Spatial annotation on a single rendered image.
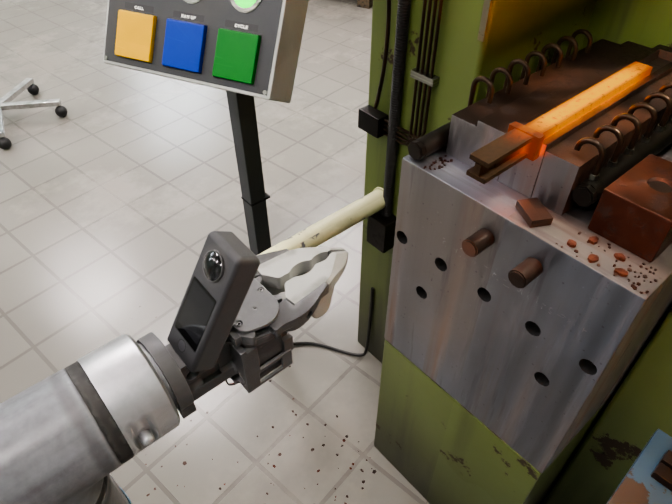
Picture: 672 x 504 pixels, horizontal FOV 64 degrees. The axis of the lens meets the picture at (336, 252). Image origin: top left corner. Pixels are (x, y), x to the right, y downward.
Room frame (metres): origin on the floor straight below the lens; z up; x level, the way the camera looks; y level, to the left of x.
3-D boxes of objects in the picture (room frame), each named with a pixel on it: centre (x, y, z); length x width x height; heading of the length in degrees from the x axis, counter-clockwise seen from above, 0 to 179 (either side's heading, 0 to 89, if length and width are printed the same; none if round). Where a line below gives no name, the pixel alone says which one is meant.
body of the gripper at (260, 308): (0.30, 0.11, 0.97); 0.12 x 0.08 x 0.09; 131
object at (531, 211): (0.55, -0.26, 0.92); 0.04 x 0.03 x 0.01; 12
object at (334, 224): (0.83, 0.06, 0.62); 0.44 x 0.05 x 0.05; 131
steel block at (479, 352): (0.73, -0.44, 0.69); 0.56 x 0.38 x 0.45; 131
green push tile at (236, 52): (0.84, 0.16, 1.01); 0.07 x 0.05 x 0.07; 66
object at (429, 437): (0.73, -0.44, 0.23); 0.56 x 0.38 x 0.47; 131
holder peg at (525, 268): (0.49, -0.25, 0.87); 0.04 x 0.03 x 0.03; 131
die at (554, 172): (0.76, -0.39, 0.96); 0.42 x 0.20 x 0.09; 131
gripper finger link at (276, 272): (0.38, 0.04, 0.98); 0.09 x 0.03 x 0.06; 131
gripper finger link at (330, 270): (0.35, 0.02, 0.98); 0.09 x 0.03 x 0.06; 131
